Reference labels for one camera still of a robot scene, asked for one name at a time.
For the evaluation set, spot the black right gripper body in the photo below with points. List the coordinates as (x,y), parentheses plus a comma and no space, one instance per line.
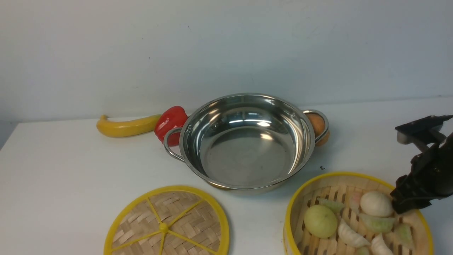
(430,179)

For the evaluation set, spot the yellow rimmed bamboo steamer basket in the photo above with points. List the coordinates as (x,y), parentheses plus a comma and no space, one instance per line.
(337,186)

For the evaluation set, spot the yellow woven bamboo steamer lid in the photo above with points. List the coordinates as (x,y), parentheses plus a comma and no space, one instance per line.
(173,220)

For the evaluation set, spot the stainless steel pot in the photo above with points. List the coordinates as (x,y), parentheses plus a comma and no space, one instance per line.
(245,143)

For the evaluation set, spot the green dumpling far right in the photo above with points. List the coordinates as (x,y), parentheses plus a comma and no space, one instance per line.
(404,234)

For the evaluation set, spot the green dumpling right of centre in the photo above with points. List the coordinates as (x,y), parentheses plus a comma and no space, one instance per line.
(377,224)

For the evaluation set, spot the pink dumpling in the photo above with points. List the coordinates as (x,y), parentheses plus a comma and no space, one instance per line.
(354,201)

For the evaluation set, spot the white dumpling lower right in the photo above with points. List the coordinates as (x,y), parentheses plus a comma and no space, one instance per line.
(379,247)

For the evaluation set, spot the small green dumpling top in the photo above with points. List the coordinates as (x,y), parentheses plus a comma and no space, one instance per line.
(335,206)

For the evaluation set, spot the green round bun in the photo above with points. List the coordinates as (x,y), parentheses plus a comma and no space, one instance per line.
(320,221)

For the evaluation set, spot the orange toy egg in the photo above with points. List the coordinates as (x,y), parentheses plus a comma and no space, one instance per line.
(318,126)

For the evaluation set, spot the red toy bell pepper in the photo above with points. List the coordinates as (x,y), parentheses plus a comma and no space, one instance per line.
(174,117)

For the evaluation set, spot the yellow toy banana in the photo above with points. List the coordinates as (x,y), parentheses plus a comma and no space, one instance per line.
(119,129)

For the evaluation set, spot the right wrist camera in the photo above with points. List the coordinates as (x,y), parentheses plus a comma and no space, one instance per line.
(423,132)

